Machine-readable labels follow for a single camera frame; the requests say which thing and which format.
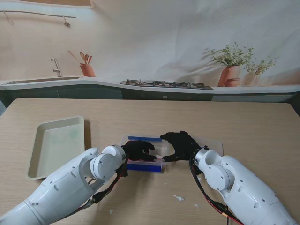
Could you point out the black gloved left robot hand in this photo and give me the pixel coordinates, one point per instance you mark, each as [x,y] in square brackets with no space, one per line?
[137,150]

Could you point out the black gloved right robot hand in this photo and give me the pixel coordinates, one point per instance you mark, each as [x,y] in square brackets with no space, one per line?
[184,145]

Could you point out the clear container with blue clips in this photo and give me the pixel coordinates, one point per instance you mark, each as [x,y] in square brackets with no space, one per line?
[143,167]

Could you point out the pink bacon slices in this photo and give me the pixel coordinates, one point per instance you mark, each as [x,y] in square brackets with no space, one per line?
[160,158]

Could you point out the clear lid with blue label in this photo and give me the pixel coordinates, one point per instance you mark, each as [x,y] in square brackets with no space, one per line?
[213,146]

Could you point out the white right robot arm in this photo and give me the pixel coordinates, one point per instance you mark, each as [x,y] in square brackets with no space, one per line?
[234,182]

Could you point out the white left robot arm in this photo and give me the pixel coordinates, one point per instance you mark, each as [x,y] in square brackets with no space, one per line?
[65,182]

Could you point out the cream rectangular tray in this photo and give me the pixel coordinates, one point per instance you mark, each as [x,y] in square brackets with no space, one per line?
[58,145]

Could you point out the large white paper scrap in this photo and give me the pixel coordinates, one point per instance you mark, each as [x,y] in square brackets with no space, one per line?
[178,198]

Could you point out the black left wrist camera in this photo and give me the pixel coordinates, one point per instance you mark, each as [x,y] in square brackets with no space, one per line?
[124,173]

